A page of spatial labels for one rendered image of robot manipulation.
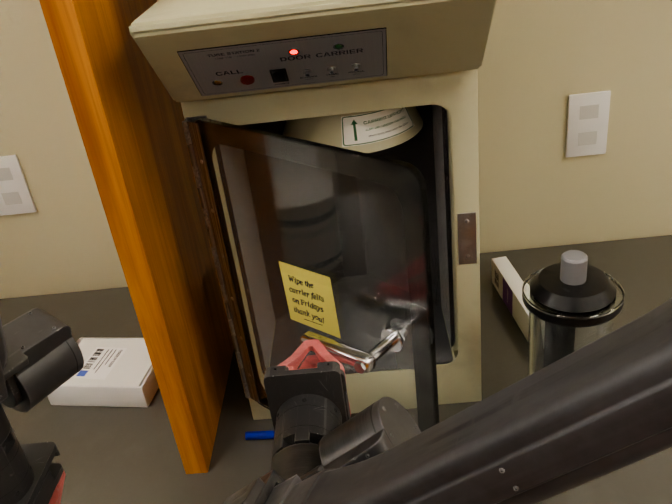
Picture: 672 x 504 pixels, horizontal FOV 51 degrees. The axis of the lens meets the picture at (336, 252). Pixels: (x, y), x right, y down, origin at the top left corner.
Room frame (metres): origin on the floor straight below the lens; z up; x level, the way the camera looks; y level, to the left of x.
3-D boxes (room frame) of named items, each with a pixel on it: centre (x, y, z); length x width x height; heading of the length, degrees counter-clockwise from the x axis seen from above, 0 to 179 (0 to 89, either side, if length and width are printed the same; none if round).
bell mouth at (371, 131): (0.84, -0.04, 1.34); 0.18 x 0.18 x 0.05
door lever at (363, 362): (0.56, 0.00, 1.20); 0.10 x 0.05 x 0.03; 45
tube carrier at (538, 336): (0.64, -0.26, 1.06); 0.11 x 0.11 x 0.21
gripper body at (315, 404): (0.44, 0.04, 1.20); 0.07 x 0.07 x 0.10; 86
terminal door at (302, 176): (0.63, 0.03, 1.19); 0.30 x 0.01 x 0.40; 45
